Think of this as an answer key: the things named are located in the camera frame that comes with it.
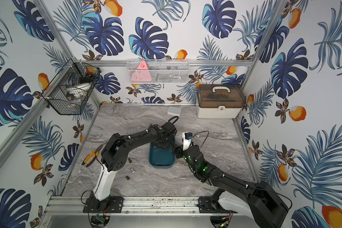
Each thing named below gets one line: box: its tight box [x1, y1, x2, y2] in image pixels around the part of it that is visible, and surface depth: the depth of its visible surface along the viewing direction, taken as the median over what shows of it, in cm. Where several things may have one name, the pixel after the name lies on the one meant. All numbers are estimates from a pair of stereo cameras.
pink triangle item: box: [129, 60, 152, 83], surface depth 92 cm
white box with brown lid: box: [196, 84, 247, 119], surface depth 104 cm
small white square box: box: [167, 106, 182, 117], surface depth 119 cm
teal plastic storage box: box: [148, 135, 176, 169], surface depth 92 cm
